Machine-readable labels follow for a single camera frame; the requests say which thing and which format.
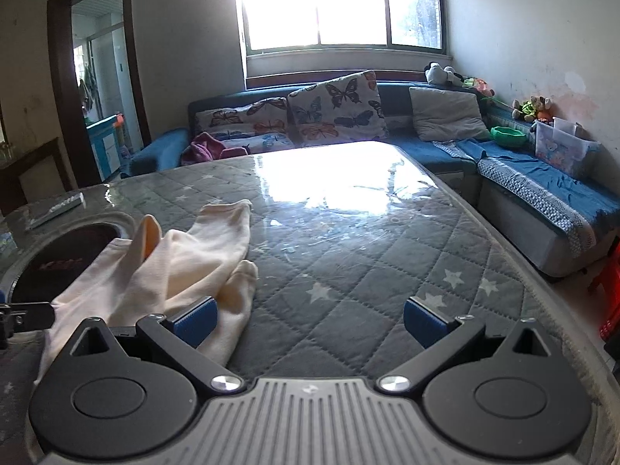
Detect cream garment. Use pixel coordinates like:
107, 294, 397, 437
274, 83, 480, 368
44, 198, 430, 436
39, 200, 258, 373

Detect black round induction cooktop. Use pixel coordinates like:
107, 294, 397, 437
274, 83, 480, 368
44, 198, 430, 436
7, 222, 122, 303

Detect grey remote control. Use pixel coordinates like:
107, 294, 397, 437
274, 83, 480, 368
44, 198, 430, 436
26, 192, 85, 231

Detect grey quilted star table cover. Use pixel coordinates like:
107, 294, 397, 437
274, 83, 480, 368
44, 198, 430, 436
1, 142, 619, 464

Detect dark wooden counter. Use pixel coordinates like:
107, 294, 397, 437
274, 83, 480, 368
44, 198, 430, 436
1, 138, 74, 216

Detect blue corner sofa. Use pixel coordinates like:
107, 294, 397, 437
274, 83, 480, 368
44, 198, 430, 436
120, 76, 620, 277

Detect pink cloth on sofa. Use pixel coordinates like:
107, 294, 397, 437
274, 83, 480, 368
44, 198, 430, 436
181, 132, 248, 166

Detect blue white cabinet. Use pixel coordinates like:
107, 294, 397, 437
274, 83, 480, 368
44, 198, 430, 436
86, 112, 130, 182

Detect green plastic bowl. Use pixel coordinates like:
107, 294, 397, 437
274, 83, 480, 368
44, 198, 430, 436
490, 126, 527, 149

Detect grey plain cushion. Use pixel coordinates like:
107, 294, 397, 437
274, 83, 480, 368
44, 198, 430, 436
409, 87, 490, 142

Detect clear plastic storage box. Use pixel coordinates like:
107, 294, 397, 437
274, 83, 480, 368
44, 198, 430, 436
535, 121, 601, 179

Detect small butterfly print cushion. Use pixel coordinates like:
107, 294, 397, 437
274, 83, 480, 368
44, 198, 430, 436
193, 96, 294, 154

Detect large butterfly print cushion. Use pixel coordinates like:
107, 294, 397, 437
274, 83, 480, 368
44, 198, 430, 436
287, 71, 388, 147

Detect green brown plush toy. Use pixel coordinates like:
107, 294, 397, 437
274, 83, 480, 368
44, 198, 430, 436
512, 96, 553, 123

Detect pink orange plush toy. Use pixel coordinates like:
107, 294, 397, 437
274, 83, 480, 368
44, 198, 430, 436
463, 77, 495, 98

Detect panda plush toy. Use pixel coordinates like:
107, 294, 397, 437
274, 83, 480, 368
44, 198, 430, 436
425, 62, 463, 87

